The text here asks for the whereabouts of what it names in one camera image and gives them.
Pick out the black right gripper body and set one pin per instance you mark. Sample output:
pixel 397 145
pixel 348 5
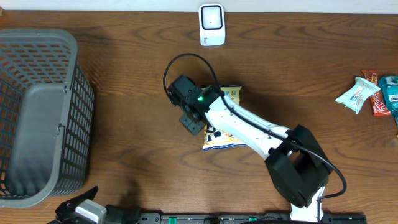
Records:
pixel 189 124

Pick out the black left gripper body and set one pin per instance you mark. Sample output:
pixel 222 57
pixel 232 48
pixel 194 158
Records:
pixel 60 216

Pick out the cream wet wipes pack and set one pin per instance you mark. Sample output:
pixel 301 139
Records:
pixel 217 138

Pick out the mint green small packet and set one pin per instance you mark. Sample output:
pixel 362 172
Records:
pixel 355 97

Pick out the orange chocolate bar wrapper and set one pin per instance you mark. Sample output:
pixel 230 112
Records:
pixel 378 106

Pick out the blue mouthwash bottle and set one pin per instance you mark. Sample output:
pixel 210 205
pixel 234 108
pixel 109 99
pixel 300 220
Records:
pixel 389 87

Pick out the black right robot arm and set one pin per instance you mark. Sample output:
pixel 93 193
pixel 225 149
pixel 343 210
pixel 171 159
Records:
pixel 297 165

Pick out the white barcode scanner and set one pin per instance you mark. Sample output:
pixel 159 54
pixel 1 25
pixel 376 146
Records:
pixel 212 24

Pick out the grey plastic basket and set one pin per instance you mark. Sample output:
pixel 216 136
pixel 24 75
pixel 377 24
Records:
pixel 47 108

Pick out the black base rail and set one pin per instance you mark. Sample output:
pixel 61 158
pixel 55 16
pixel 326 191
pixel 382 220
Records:
pixel 268 218

